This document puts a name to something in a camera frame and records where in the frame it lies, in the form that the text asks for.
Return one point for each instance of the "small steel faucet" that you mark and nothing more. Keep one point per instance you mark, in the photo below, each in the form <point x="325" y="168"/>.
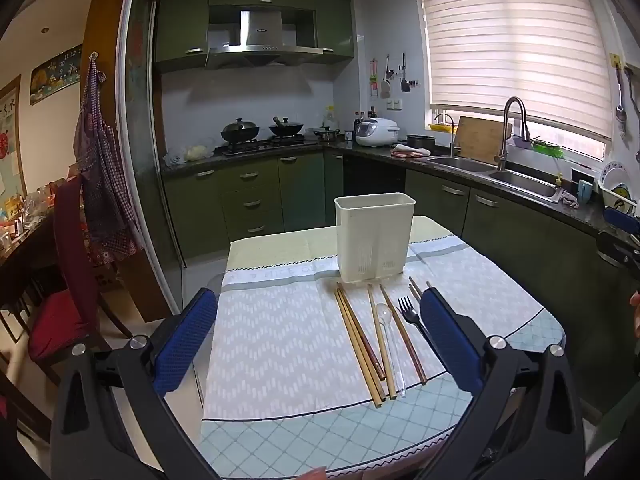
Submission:
<point x="451" y="130"/>

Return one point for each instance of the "yellow wall hook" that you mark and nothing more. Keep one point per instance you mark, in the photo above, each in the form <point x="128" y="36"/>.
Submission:
<point x="616" y="60"/>

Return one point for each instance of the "pink cloth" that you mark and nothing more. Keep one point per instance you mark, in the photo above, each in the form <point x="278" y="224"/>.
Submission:
<point x="410" y="151"/>

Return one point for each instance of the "tall steel faucet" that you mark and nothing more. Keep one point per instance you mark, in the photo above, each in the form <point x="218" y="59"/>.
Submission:
<point x="512" y="110"/>

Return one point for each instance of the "gas stove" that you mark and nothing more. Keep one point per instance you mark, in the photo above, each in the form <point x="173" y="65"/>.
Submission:
<point x="260" y="146"/>

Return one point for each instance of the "hanging spatula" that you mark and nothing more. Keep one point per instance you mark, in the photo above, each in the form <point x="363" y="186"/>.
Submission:
<point x="385" y="87"/>

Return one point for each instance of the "wall clock picture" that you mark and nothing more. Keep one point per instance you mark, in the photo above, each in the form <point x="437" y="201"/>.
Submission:
<point x="55" y="76"/>

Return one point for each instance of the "sliding glass door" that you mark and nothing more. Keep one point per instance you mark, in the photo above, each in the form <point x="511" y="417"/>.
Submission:
<point x="145" y="110"/>

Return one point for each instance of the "steel range hood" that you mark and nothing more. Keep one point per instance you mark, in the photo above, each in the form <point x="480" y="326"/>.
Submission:
<point x="250" y="35"/>

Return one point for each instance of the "hanging kitchen tool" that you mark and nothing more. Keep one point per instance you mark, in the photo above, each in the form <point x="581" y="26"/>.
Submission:
<point x="372" y="77"/>

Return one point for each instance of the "yellowish bag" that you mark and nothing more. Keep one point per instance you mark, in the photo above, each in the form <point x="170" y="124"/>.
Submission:
<point x="197" y="152"/>

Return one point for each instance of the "wall poster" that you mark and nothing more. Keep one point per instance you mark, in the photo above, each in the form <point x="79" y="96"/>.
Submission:
<point x="9" y="130"/>

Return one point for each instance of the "clear plastic bag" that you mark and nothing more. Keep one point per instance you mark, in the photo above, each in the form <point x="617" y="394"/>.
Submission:
<point x="176" y="157"/>

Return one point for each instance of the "dark reddish chopstick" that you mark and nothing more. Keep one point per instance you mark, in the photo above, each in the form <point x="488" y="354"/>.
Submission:
<point x="372" y="352"/>

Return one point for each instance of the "white wall socket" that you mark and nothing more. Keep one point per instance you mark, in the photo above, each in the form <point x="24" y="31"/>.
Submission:
<point x="395" y="105"/>

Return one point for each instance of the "green tray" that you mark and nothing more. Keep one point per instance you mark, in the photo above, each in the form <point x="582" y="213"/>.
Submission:
<point x="545" y="148"/>

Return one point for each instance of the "striped window blind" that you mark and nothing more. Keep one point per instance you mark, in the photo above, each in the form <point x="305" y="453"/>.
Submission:
<point x="515" y="45"/>

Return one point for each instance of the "patterned plate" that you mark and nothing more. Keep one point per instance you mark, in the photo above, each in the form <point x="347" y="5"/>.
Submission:
<point x="612" y="174"/>

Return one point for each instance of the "hanging steel ladle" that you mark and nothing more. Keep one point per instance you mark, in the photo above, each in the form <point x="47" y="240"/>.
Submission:
<point x="620" y="110"/>

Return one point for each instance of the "white patterned cloth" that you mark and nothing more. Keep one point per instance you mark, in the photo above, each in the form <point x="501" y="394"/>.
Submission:
<point x="280" y="340"/>

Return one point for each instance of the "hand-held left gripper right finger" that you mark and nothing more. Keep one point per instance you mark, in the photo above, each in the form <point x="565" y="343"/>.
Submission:
<point x="450" y="340"/>

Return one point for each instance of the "clear plastic spoon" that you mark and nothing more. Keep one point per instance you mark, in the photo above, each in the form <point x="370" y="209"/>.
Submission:
<point x="384" y="314"/>

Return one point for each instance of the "steel double sink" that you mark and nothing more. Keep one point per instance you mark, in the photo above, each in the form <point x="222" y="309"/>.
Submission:
<point x="500" y="174"/>

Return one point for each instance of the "white rice cooker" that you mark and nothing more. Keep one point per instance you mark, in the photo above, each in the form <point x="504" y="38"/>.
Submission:
<point x="377" y="132"/>

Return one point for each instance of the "small steel pot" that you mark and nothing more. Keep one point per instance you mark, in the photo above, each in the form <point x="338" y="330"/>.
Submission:
<point x="325" y="134"/>

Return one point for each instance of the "wooden cutting board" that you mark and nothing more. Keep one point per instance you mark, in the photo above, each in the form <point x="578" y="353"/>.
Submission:
<point x="482" y="140"/>

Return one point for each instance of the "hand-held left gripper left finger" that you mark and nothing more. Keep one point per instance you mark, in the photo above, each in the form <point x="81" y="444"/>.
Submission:
<point x="185" y="340"/>

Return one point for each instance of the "black plastic fork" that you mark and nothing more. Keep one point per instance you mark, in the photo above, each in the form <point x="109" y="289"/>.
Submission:
<point x="411" y="316"/>

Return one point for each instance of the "brown wooden chopstick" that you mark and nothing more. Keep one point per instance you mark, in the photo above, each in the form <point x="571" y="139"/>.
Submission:
<point x="415" y="284"/>
<point x="413" y="291"/>
<point x="403" y="335"/>

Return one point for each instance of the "white plastic utensil holder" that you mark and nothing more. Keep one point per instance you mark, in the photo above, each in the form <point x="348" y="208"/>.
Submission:
<point x="375" y="240"/>

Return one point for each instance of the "green base cabinets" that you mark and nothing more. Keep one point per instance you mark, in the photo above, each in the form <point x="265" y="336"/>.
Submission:
<point x="260" y="190"/>

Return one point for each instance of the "black built-in appliance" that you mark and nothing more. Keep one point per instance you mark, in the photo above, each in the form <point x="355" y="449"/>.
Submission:
<point x="375" y="185"/>

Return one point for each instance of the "black pot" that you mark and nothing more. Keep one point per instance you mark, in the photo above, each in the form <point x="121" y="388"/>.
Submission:
<point x="420" y="141"/>

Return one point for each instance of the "cooking oil bottle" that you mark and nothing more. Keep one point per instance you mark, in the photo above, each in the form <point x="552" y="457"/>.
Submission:
<point x="330" y="117"/>

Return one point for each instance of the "yellow basket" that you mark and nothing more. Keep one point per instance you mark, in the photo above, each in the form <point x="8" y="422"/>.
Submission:
<point x="441" y="128"/>

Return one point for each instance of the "cluttered dining table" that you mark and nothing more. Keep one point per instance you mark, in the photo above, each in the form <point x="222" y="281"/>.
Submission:
<point x="30" y="210"/>

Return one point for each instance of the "green wall cabinets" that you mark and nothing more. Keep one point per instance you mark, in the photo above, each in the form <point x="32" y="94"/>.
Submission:
<point x="182" y="25"/>

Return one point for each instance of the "checked apron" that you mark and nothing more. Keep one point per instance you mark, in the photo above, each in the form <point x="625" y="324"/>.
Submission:
<point x="102" y="185"/>

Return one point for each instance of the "black wok with lid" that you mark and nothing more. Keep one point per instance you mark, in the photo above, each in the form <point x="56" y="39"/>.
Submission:
<point x="239" y="131"/>

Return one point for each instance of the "light bamboo chopstick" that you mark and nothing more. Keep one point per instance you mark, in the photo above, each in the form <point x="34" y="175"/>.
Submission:
<point x="378" y="390"/>
<point x="357" y="350"/>
<point x="387" y="375"/>

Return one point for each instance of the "blue cup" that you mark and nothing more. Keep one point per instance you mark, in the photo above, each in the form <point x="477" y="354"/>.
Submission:
<point x="584" y="192"/>

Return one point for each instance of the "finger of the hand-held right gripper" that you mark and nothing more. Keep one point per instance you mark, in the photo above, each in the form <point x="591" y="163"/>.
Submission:
<point x="622" y="220"/>
<point x="617" y="252"/>

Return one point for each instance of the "red chair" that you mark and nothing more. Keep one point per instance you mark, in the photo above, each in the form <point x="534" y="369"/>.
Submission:
<point x="55" y="310"/>

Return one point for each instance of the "hanging black utensil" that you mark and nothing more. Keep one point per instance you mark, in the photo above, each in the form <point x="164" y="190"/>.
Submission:
<point x="404" y="82"/>

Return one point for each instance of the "grey rag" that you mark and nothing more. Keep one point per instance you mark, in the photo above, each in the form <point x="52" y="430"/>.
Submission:
<point x="567" y="199"/>

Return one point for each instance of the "white dish rack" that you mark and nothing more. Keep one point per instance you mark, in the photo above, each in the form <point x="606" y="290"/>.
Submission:
<point x="622" y="201"/>

